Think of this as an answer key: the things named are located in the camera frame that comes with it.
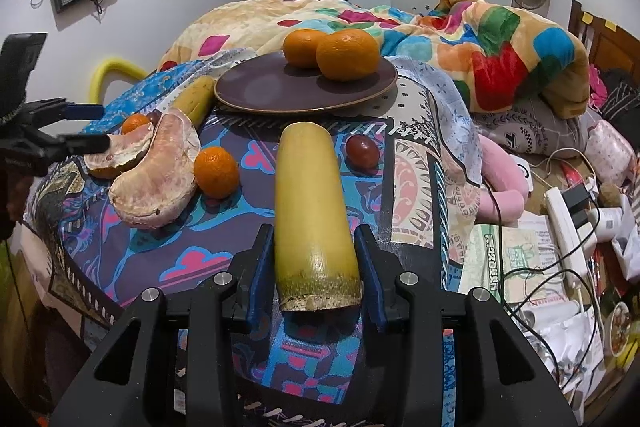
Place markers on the grey patterned pillow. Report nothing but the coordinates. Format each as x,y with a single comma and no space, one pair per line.
530,132

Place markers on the patterned blue purple cloth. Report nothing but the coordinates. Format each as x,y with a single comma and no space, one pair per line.
200,257

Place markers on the white bowl with food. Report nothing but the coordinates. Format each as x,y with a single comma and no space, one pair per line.
617,327

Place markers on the long yellow sugarcane piece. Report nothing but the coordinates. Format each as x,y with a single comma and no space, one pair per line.
315,217

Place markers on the white power strip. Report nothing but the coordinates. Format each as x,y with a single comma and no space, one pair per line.
565,237

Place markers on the pink plush pillow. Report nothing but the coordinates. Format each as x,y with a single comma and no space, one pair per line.
502,197

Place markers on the small mandarin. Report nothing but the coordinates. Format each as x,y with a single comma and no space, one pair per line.
216,172
135,125

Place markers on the brown wooden headboard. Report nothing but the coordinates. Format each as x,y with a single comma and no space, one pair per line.
605,39

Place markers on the black power adapter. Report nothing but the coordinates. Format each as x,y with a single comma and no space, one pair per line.
580,196

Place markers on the small peeled pomelo segment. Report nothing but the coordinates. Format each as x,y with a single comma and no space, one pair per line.
120,157

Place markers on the yellow foam tube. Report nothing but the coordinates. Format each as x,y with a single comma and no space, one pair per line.
112,69

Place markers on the large orange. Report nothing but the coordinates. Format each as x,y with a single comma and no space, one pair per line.
347,56
300,48

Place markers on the pink floral bag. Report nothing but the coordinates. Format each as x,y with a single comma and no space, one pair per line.
610,152

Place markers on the short yellow sugarcane piece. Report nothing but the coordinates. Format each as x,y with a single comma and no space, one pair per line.
196,99

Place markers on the colourful patchwork blanket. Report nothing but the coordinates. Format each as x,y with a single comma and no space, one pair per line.
500,57

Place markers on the large peeled pomelo segment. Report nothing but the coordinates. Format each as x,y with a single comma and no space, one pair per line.
160,177

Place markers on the brown round plate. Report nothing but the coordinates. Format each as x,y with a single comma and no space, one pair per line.
260,87

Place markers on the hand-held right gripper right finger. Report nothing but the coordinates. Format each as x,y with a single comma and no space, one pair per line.
371,279

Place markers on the green printed paper sheet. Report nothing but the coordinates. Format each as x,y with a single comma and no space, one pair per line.
500,262

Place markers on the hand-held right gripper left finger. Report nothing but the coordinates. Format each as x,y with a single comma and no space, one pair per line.
260,289

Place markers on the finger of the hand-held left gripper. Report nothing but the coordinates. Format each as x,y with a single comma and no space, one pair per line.
85,111
82,144

